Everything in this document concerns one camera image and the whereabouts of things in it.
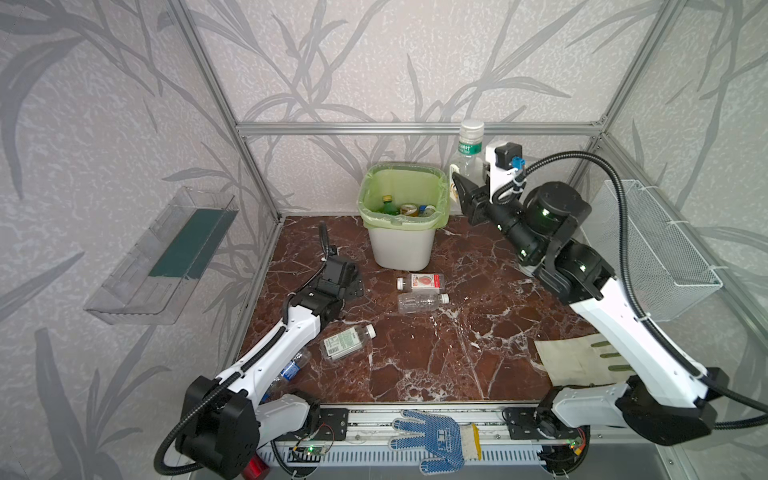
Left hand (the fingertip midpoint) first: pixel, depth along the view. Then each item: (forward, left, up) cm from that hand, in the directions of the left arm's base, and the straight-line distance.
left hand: (345, 271), depth 84 cm
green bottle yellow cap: (+27, -11, -1) cm, 29 cm away
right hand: (+1, -28, +38) cm, 47 cm away
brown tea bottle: (+22, -18, +3) cm, 29 cm away
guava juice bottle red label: (+4, -22, -12) cm, 26 cm away
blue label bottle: (-21, +11, -12) cm, 27 cm away
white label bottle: (-16, -1, -12) cm, 20 cm away
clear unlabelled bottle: (-4, -22, -11) cm, 25 cm away
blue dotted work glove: (-38, -27, -14) cm, 49 cm away
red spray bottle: (-45, +16, -12) cm, 49 cm away
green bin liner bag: (+31, -21, +7) cm, 38 cm away
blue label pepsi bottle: (+23, -24, +1) cm, 34 cm away
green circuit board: (-41, +5, -15) cm, 44 cm away
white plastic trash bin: (+11, -17, -4) cm, 20 cm away
